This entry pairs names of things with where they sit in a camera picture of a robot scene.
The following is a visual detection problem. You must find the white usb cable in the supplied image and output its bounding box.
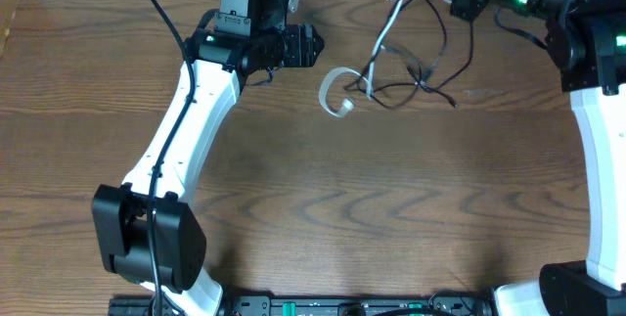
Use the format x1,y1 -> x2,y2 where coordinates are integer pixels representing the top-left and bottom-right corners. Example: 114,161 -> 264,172
318,0 -> 454,119

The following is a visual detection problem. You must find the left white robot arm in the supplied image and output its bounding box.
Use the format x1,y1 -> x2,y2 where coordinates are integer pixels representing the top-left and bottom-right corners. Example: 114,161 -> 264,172
92,0 -> 324,315

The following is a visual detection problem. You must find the black usb cable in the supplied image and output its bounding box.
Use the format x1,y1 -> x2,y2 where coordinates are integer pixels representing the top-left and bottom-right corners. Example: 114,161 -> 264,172
341,0 -> 475,111

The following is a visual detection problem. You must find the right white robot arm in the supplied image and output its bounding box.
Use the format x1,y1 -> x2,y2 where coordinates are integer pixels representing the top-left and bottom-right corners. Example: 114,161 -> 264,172
451,0 -> 625,315

